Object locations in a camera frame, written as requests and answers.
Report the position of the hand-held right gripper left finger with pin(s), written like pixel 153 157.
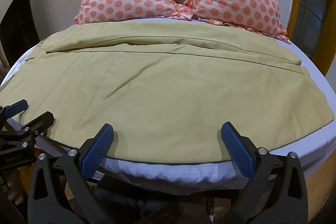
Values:
pixel 96 151

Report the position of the dark doorway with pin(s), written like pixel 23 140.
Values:
pixel 19 24

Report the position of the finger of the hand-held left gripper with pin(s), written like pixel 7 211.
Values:
pixel 16 106
pixel 39 121

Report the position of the olive green bed sheet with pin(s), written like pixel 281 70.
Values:
pixel 162 87

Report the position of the wooden bed frame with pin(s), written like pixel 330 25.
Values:
pixel 321 187

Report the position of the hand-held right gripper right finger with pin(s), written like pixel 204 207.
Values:
pixel 237 151

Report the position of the white bed mattress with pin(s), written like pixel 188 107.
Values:
pixel 170 174

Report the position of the person's left hand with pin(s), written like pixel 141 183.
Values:
pixel 13 187

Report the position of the yellow framed window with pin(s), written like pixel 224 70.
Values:
pixel 312 3

